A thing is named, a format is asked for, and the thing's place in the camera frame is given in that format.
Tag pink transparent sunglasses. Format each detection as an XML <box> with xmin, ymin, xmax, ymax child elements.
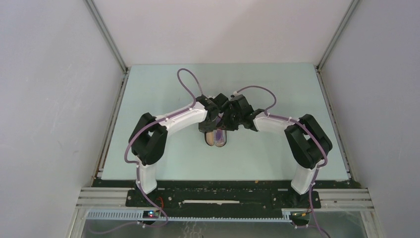
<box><xmin>214</xmin><ymin>129</ymin><xmax>227</xmax><ymax>147</ymax></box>

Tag black glasses case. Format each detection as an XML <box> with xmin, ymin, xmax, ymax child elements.
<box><xmin>204</xmin><ymin>129</ymin><xmax>227</xmax><ymax>147</ymax></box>

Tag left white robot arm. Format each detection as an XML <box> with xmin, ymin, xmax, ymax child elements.
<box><xmin>124</xmin><ymin>94</ymin><xmax>229</xmax><ymax>207</ymax></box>

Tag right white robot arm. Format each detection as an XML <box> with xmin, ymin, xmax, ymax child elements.
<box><xmin>218</xmin><ymin>94</ymin><xmax>333</xmax><ymax>207</ymax></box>

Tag left corner frame post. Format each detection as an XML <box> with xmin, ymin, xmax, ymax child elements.
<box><xmin>84</xmin><ymin>0</ymin><xmax>128</xmax><ymax>74</ymax></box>

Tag corner frame post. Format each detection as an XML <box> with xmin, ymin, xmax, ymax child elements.
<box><xmin>84</xmin><ymin>0</ymin><xmax>128</xmax><ymax>74</ymax></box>
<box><xmin>316</xmin><ymin>0</ymin><xmax>362</xmax><ymax>71</ymax></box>

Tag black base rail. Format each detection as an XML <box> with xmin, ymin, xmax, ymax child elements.
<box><xmin>92</xmin><ymin>179</ymin><xmax>361</xmax><ymax>218</ymax></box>

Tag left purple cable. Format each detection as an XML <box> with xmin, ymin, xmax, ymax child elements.
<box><xmin>88</xmin><ymin>68</ymin><xmax>203</xmax><ymax>235</ymax></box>

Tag right corner frame post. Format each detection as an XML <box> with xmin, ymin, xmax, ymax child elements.
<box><xmin>316</xmin><ymin>0</ymin><xmax>362</xmax><ymax>71</ymax></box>

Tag slotted cable duct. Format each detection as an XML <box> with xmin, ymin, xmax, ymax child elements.
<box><xmin>85</xmin><ymin>209</ymin><xmax>295</xmax><ymax>222</ymax></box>

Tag aluminium frame extrusion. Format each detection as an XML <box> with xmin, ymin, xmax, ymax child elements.
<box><xmin>66</xmin><ymin>187</ymin><xmax>129</xmax><ymax>238</ymax></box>

